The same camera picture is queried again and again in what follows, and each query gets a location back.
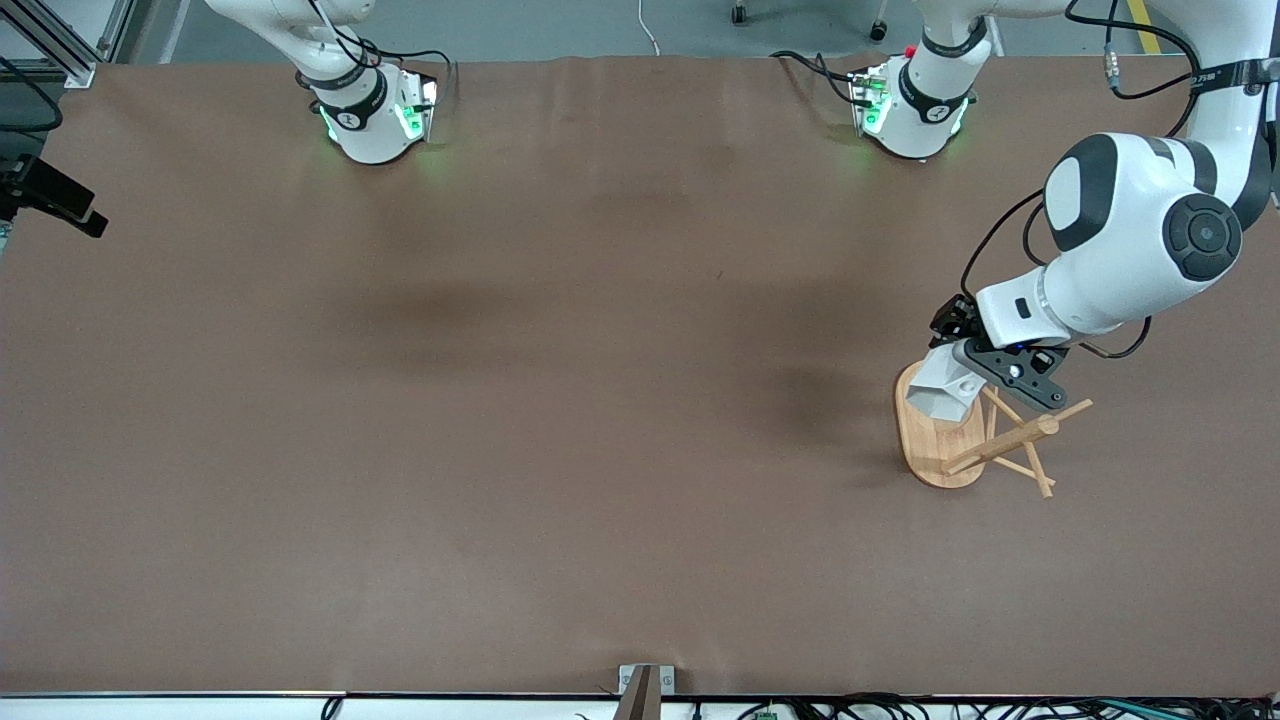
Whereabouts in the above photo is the black left arm base cable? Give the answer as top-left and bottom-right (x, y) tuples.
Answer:
(768, 49), (873, 107)

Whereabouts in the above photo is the black arm base cable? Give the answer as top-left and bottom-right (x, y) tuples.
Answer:
(288, 0), (458, 96)
(768, 49), (873, 107)

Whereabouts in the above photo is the wooden cup rack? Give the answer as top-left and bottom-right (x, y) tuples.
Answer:
(894, 360), (1094, 500)

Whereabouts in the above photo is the black cable tangle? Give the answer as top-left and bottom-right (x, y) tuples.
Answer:
(690, 692), (1280, 720)

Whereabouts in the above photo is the grey metal camera bracket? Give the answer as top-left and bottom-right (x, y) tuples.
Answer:
(612, 664), (677, 720)

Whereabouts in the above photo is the aluminium frame profile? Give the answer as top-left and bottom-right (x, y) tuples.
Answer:
(0, 0), (136, 91)

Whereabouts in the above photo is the black right arm base cable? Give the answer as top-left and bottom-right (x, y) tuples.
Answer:
(288, 0), (458, 96)

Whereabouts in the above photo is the white faceted plastic cup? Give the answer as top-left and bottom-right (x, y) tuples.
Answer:
(904, 344), (987, 424)

